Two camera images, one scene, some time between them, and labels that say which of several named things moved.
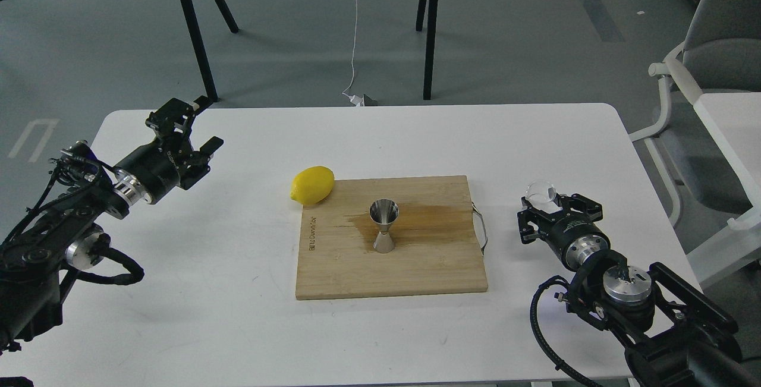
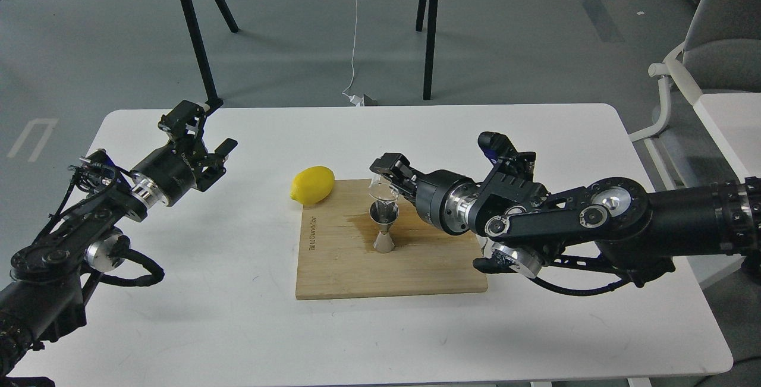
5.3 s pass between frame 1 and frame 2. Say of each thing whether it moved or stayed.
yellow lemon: stayed
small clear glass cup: moved
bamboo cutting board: stayed
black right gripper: moved
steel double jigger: stayed
